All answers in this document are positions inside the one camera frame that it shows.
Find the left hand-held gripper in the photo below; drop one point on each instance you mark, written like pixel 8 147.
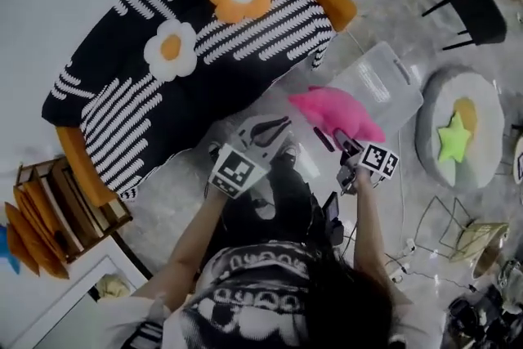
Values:
pixel 237 171

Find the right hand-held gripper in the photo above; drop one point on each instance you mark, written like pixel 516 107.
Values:
pixel 378 161

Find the pink star cushion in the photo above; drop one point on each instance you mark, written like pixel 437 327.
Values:
pixel 339 110

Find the transparent plastic storage box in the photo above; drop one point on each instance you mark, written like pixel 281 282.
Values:
pixel 380 77

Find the green star cushion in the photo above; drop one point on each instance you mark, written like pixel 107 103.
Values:
pixel 453 139

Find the white flower cushion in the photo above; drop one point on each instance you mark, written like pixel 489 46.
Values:
pixel 163 63

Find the person's right forearm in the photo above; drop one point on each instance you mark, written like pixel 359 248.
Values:
pixel 367 225

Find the person's left forearm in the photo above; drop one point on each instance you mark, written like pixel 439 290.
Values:
pixel 192 245

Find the round grey floor cushion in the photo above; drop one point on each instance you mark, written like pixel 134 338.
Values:
pixel 449 86

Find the person's legs in black trousers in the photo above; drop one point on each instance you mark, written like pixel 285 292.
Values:
pixel 286 192

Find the black waist device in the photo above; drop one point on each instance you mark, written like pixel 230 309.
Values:
pixel 333 216

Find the black white striped sofa cover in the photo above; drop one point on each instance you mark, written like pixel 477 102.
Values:
pixel 184 102

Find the white power strip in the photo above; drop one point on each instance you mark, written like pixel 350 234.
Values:
pixel 409 247
pixel 396 278

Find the person's torso in patterned sweater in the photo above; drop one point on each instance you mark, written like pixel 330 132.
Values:
pixel 261 298

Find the wooden shelf rack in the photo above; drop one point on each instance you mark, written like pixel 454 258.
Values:
pixel 81 196

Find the black chair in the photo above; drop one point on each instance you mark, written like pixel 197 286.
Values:
pixel 478 12

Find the beige crumpled cloth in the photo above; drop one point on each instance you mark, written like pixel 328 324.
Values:
pixel 112 286

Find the white framed window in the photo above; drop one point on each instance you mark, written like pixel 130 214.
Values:
pixel 61 323

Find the blue plush pillow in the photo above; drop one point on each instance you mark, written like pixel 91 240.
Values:
pixel 8 253

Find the black camera equipment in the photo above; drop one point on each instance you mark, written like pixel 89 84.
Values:
pixel 482 314

